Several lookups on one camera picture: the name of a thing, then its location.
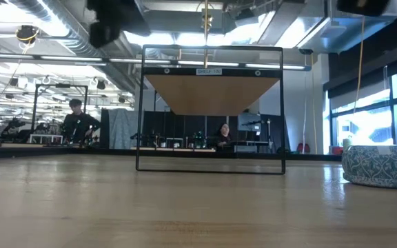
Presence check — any person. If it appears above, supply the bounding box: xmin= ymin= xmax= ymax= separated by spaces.
xmin=59 ymin=98 xmax=102 ymax=146
xmin=214 ymin=122 xmax=234 ymax=149

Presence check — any yellow hanging cable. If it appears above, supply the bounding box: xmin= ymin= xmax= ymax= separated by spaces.
xmin=354 ymin=15 xmax=367 ymax=105

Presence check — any dark wall monitor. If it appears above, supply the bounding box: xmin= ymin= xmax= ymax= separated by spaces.
xmin=236 ymin=112 xmax=263 ymax=133

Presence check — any silver air duct unit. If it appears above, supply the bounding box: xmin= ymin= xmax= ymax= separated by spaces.
xmin=296 ymin=0 xmax=397 ymax=55

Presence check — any silver ceiling duct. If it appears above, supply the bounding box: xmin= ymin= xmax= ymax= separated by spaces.
xmin=7 ymin=0 xmax=141 ymax=94

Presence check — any black rig frame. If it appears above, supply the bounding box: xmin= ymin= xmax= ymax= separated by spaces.
xmin=32 ymin=83 xmax=90 ymax=141

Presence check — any grey curtain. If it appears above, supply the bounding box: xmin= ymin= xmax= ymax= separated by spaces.
xmin=99 ymin=107 xmax=138 ymax=150

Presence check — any black ceiling cable reel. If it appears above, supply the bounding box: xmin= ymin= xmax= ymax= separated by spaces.
xmin=14 ymin=24 xmax=41 ymax=46

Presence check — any wooden shelf black metal frame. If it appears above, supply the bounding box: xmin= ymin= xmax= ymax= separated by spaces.
xmin=135 ymin=44 xmax=287 ymax=176

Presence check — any black aluminium table frame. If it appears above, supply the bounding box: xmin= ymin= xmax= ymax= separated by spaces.
xmin=0 ymin=146 xmax=343 ymax=163

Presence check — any white shelf label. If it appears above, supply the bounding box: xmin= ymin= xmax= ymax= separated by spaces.
xmin=195 ymin=68 xmax=223 ymax=76

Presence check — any white table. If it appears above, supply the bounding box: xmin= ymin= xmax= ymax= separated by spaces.
xmin=28 ymin=133 xmax=65 ymax=145

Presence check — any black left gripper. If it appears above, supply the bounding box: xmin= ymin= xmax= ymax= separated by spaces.
xmin=87 ymin=0 xmax=151 ymax=49

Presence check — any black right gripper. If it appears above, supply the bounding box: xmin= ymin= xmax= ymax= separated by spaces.
xmin=336 ymin=0 xmax=391 ymax=17

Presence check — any long ceiling light strip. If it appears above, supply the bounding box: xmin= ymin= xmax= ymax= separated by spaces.
xmin=0 ymin=52 xmax=312 ymax=72

